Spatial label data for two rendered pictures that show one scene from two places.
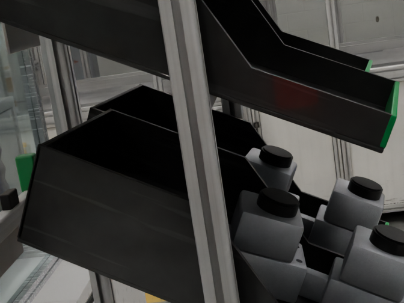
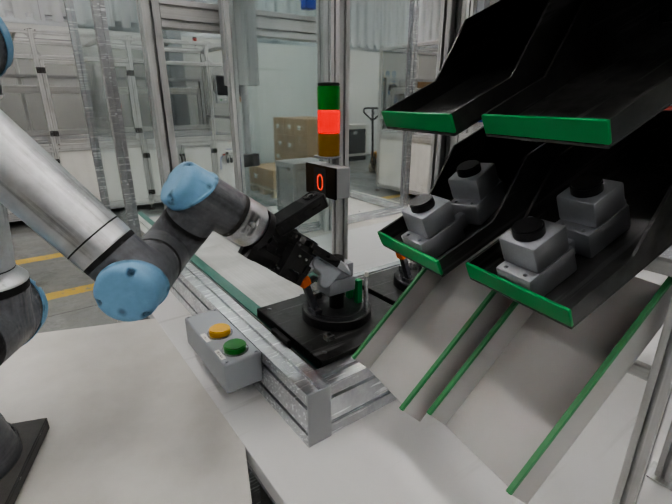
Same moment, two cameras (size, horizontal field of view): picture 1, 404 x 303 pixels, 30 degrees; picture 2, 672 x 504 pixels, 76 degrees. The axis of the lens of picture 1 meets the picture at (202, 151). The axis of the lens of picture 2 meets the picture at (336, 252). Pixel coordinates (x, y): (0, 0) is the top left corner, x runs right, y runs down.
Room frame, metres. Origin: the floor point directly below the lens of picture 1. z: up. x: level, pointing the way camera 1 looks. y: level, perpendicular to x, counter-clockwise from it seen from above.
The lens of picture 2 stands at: (0.81, -0.55, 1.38)
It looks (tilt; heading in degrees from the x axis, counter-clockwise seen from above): 20 degrees down; 137
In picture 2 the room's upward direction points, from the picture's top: straight up
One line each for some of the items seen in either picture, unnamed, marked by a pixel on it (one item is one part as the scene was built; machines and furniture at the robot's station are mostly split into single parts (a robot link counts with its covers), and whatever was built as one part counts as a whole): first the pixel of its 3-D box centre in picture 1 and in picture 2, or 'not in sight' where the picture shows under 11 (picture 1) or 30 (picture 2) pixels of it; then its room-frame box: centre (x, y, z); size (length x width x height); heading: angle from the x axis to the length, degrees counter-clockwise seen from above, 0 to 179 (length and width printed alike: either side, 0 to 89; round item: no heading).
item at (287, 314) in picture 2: not in sight; (336, 318); (0.24, -0.01, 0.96); 0.24 x 0.24 x 0.02; 83
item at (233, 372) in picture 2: not in sight; (221, 346); (0.13, -0.22, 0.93); 0.21 x 0.07 x 0.06; 173
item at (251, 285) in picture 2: not in sight; (276, 288); (-0.05, 0.05, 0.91); 0.84 x 0.28 x 0.10; 173
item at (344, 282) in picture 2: not in sight; (340, 272); (0.24, -0.01, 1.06); 0.08 x 0.04 x 0.07; 84
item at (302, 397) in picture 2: not in sight; (215, 308); (-0.05, -0.13, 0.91); 0.89 x 0.06 x 0.11; 173
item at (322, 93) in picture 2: not in sight; (328, 97); (0.07, 0.13, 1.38); 0.05 x 0.05 x 0.05
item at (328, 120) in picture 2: not in sight; (328, 121); (0.07, 0.13, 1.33); 0.05 x 0.05 x 0.05
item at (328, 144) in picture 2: not in sight; (328, 144); (0.07, 0.13, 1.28); 0.05 x 0.05 x 0.05
